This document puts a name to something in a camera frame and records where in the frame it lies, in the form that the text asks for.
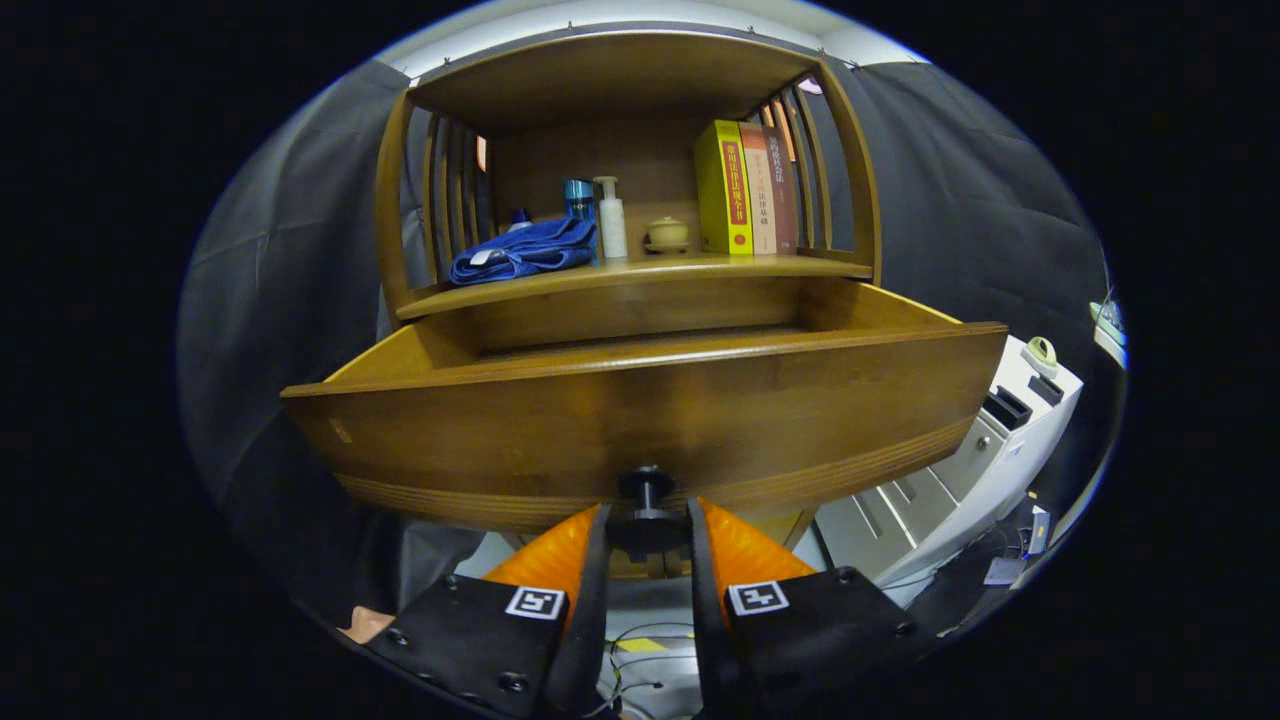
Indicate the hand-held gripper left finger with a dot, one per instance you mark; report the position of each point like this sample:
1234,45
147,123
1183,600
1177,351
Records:
592,620

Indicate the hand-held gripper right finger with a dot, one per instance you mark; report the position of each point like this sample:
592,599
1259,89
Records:
708,640

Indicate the brown wooden drawer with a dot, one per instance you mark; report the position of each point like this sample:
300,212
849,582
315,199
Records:
650,410

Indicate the white drawer unit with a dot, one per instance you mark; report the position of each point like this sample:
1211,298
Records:
960,480

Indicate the wooden countertop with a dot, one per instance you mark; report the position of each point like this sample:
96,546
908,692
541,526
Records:
640,275

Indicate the brown wooden cabinet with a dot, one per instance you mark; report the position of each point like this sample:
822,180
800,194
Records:
600,80

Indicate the grey flat box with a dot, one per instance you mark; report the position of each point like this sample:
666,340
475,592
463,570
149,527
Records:
1003,571

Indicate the small dark device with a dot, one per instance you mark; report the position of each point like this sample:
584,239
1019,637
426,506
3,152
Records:
1039,530

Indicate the blue folded towel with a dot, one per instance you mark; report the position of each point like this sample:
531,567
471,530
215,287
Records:
520,255

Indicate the beige saucer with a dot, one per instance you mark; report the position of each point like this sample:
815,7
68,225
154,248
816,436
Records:
668,249

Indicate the white pump bottle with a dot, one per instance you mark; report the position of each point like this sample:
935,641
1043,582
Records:
612,230

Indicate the beige lidded teacup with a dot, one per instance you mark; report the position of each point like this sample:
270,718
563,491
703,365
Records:
668,233

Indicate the small white bottle blue cap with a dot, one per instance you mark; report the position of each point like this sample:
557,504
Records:
519,218

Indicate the blue transparent bottle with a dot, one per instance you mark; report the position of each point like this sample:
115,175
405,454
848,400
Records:
578,200

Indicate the orange and white book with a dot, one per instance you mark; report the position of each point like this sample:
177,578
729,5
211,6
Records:
760,200

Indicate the brown book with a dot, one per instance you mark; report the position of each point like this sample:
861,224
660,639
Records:
784,200

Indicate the thick yellow book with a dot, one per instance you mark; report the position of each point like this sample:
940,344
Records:
718,190

